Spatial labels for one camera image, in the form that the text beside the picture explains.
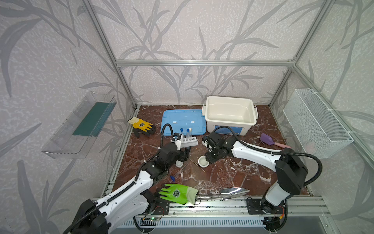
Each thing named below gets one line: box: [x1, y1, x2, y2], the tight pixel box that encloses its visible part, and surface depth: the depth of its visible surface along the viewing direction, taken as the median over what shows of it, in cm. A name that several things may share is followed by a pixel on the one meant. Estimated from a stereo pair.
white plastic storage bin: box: [201, 96, 259, 137], surface depth 104 cm
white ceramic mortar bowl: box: [197, 155, 210, 168], surface depth 89 cm
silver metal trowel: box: [196, 187, 250, 201], surface depth 80 cm
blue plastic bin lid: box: [161, 109, 207, 137], surface depth 112 cm
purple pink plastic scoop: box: [260, 132, 292, 149], surface depth 101 cm
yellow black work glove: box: [127, 117, 156, 138], surface depth 107 cm
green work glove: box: [158, 183, 199, 206], surface depth 78 cm
